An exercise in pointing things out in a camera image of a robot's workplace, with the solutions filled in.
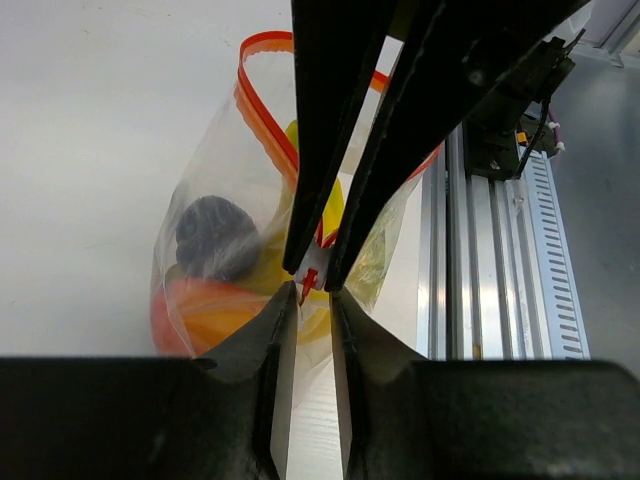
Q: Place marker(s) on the orange mango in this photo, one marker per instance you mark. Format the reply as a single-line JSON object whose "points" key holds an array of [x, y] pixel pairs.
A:
{"points": [[191, 316]]}

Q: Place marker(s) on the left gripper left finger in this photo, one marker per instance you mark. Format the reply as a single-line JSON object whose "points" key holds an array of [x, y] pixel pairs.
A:
{"points": [[223, 415]]}

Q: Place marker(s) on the dark purple plum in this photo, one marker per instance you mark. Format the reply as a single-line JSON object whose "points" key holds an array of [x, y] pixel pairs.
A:
{"points": [[218, 240]]}

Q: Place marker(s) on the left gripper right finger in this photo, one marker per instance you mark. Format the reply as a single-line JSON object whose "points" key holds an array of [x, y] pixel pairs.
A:
{"points": [[403, 416]]}

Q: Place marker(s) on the white slotted cable duct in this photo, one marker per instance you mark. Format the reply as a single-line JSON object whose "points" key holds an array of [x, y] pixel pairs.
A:
{"points": [[564, 320]]}

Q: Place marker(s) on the aluminium mounting rail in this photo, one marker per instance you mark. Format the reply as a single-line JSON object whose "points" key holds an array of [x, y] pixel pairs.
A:
{"points": [[476, 288]]}

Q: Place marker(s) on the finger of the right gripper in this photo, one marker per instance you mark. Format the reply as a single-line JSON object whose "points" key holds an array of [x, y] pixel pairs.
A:
{"points": [[336, 48], [455, 54]]}

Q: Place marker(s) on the large yellow banana bunch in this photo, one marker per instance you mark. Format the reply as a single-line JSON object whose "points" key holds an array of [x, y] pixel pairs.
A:
{"points": [[368, 274]]}

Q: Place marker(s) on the clear zip top bag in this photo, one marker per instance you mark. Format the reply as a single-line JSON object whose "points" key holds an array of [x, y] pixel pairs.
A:
{"points": [[231, 162]]}

